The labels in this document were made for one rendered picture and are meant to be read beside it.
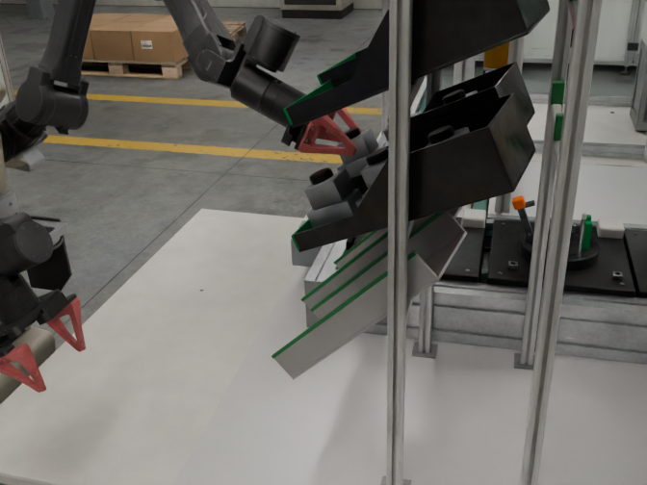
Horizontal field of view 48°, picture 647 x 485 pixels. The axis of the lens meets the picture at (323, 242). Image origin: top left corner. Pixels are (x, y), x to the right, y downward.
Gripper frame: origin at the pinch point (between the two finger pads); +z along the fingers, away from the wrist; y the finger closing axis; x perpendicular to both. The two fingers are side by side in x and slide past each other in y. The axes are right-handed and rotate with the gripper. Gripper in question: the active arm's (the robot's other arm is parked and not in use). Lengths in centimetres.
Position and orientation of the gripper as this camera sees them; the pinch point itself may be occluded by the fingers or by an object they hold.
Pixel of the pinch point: (355, 143)
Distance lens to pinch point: 107.5
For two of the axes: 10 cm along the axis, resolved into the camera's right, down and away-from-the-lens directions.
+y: 3.4, -4.2, 8.4
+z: 8.6, 4.9, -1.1
